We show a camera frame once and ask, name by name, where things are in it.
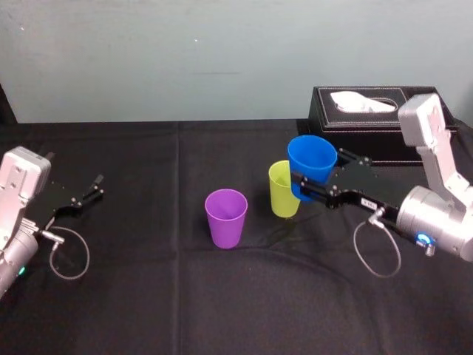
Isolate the purple plastic cup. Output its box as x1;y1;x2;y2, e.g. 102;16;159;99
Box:
205;189;248;250

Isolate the black table cloth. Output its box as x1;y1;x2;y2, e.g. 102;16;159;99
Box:
0;118;473;355

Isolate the right gripper thin cable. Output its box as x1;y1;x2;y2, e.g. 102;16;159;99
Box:
353;206;403;279

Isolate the blue plastic cup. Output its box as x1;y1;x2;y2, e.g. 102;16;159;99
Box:
287;135;338;203

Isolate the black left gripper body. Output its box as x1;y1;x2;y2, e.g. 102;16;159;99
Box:
35;180;84;231

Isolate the white tissue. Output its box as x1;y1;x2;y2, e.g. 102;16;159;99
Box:
330;90;401;113

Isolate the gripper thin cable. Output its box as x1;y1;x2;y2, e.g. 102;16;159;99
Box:
39;226;91;281
353;206;403;279

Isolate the yellow-green plastic cup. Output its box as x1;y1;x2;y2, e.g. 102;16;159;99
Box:
268;160;302;218

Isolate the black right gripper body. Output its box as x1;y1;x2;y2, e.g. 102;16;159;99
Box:
326;163;415;227

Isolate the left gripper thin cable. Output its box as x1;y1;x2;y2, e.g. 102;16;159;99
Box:
39;226;91;281

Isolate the black leather tissue box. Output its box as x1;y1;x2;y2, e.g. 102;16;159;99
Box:
307;86;461;168

